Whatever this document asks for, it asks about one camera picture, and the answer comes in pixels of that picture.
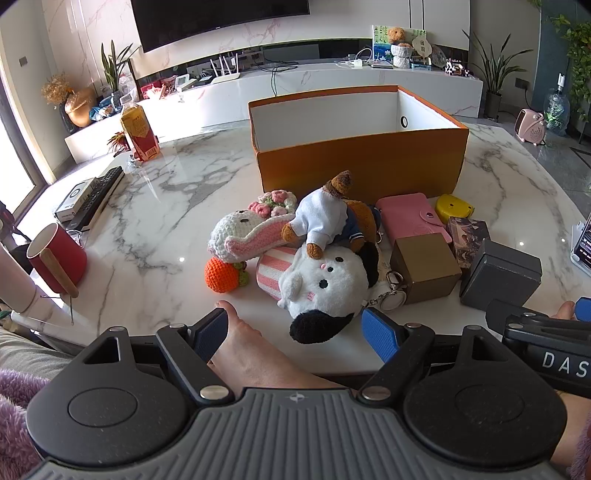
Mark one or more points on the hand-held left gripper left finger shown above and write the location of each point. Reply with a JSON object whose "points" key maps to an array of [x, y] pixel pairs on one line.
{"points": [[213, 334]]}

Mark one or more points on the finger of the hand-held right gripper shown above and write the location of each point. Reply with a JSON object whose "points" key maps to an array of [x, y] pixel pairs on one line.
{"points": [[584, 308]]}

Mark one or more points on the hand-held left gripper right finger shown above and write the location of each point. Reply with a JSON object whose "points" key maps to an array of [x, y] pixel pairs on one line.
{"points": [[379, 334]]}

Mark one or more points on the orange crochet fruit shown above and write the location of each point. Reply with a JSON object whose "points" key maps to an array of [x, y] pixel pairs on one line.
{"points": [[221, 275]]}

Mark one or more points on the white and black cat plush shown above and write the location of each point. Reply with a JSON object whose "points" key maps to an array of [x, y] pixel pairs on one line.
{"points": [[323, 281]]}

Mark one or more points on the gold cardboard box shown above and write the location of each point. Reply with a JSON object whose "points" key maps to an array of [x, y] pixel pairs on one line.
{"points": [[425, 267]]}

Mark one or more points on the pink striped plush cushion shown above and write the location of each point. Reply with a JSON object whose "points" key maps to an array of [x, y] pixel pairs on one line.
{"points": [[272, 270]]}

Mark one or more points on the dark grey box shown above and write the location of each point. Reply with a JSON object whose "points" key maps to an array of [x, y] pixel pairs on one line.
{"points": [[503, 272]]}

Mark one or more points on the white crochet bunny with flowers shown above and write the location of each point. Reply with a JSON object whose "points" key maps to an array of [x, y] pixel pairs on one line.
{"points": [[240, 230]]}

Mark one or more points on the brown teddy bear white shirt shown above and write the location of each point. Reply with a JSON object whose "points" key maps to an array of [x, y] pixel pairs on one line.
{"points": [[318, 217]]}

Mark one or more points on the yellow case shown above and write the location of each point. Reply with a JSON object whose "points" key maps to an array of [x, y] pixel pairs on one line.
{"points": [[455, 207]]}

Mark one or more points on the orange cardboard box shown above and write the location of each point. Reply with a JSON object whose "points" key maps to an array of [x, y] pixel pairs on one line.
{"points": [[360, 161]]}

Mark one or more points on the person's right forearm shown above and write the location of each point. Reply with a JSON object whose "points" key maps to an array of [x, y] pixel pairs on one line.
{"points": [[570, 429]]}

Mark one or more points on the phone on stand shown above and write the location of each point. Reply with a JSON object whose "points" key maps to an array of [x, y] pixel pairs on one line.
{"points": [[582, 244]]}

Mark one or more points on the pink card wallet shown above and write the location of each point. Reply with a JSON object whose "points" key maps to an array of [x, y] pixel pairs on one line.
{"points": [[406, 214]]}

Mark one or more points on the dark patterned box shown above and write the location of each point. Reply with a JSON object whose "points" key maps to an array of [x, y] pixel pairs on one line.
{"points": [[468, 237]]}

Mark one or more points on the wooden stick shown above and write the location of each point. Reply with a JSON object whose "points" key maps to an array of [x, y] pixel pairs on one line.
{"points": [[60, 274]]}

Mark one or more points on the red cup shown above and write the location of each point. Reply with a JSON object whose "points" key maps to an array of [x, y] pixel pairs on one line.
{"points": [[64, 263]]}

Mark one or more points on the black remote control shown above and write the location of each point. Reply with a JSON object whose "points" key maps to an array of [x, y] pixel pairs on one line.
{"points": [[99, 196]]}

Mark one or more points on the pink heater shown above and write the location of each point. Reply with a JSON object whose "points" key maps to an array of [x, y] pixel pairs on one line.
{"points": [[531, 127]]}

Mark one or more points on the white flat device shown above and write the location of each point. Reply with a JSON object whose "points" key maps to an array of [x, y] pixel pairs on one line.
{"points": [[74, 198]]}

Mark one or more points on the clear water jug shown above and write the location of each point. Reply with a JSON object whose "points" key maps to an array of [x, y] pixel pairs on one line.
{"points": [[557, 110]]}

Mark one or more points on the purple fluffy garment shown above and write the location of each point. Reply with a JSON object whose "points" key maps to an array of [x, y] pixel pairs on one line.
{"points": [[14, 415]]}

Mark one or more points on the orange drink bottle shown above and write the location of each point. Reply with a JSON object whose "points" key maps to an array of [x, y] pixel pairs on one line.
{"points": [[138, 131]]}

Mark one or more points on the tall potted plant dark pot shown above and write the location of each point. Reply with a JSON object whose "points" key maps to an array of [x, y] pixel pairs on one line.
{"points": [[494, 78]]}

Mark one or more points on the white marble cabinet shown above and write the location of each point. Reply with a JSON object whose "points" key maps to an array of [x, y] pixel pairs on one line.
{"points": [[323, 85]]}

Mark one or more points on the hanging vine plant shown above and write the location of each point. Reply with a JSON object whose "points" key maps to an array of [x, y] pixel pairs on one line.
{"points": [[579, 50]]}

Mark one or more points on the white router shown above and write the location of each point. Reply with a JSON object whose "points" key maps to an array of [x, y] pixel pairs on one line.
{"points": [[226, 76]]}

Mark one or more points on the gold vase with dried flowers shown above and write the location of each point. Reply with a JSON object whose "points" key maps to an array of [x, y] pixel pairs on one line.
{"points": [[79, 108]]}

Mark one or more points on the cow figurine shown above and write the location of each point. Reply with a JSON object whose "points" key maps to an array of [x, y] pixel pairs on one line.
{"points": [[457, 68]]}

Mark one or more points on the green potted plant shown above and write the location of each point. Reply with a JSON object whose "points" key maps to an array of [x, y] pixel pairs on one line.
{"points": [[115, 64]]}

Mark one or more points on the small teddy bear in pot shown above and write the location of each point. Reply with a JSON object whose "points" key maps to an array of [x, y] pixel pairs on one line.
{"points": [[400, 46]]}

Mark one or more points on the landscape painting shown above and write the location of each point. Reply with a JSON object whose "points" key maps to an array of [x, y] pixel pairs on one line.
{"points": [[381, 44]]}

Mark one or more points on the black television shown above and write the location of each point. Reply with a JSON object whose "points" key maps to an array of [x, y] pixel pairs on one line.
{"points": [[217, 21]]}

